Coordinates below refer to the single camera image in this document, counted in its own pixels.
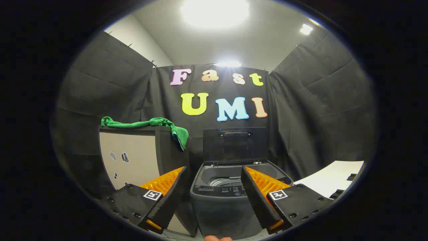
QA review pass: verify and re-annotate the large round ceiling light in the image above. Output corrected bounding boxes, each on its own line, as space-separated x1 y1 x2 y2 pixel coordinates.
181 0 250 29

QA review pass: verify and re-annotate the white table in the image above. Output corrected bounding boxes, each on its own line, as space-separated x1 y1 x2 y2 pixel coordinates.
294 161 365 200

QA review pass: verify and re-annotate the black backdrop cloth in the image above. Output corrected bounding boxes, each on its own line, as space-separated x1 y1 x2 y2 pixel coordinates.
50 30 378 201

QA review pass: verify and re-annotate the grey washing machine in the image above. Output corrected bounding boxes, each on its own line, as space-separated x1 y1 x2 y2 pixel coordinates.
190 162 294 240

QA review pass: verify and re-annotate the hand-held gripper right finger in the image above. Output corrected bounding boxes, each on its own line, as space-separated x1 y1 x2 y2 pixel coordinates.
240 165 335 235

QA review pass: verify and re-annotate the green polo shirt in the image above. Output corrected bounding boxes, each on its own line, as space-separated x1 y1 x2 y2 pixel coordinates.
101 116 189 152

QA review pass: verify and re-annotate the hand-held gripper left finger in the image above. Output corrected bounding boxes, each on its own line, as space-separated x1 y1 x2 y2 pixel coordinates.
101 166 188 235

